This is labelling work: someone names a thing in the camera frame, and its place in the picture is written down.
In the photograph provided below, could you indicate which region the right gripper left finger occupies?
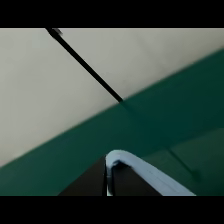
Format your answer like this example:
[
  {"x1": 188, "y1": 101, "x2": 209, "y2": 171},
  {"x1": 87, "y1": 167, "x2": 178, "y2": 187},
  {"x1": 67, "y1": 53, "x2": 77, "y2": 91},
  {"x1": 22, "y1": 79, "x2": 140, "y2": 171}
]
[{"x1": 58, "y1": 155, "x2": 107, "y2": 197}]

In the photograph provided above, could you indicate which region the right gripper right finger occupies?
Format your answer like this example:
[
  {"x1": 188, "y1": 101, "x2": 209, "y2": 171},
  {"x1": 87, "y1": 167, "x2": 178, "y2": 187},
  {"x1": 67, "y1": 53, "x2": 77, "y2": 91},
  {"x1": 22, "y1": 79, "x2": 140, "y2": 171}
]
[{"x1": 109, "y1": 162, "x2": 165, "y2": 197}]

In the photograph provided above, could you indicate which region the light blue shirt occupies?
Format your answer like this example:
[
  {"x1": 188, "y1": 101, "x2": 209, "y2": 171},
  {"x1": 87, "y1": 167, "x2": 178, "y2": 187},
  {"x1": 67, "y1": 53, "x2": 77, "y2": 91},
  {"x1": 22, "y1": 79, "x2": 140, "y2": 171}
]
[{"x1": 104, "y1": 149, "x2": 196, "y2": 197}]

